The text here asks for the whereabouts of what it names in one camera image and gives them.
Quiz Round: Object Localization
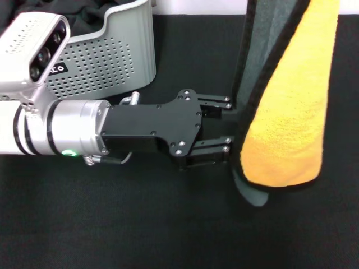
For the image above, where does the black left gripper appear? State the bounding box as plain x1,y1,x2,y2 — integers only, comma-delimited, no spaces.
101,89,235,172

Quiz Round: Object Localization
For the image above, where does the yellow towel with black trim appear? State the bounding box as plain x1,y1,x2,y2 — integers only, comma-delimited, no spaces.
231,0,340,208

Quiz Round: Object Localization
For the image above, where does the grey perforated storage box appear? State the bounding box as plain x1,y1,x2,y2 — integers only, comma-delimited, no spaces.
42,0,157,101

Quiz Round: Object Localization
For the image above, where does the black tablecloth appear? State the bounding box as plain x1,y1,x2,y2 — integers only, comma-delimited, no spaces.
0,13,359,269

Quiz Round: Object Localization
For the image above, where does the black cloth in box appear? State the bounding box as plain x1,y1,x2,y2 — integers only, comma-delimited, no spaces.
0,0,136,38

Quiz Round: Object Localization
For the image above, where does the silver cable connector plug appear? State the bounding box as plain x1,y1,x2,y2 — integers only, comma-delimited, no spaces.
119,91,141,107

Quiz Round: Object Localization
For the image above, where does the black cable with spring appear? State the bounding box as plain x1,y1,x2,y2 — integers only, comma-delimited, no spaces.
82,150,133,168

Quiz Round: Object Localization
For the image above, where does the silver camera mount bracket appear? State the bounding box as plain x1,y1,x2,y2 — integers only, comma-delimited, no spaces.
19,83,49,119

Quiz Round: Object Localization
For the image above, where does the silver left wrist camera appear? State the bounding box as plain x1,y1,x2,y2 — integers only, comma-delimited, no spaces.
0,12,71,94

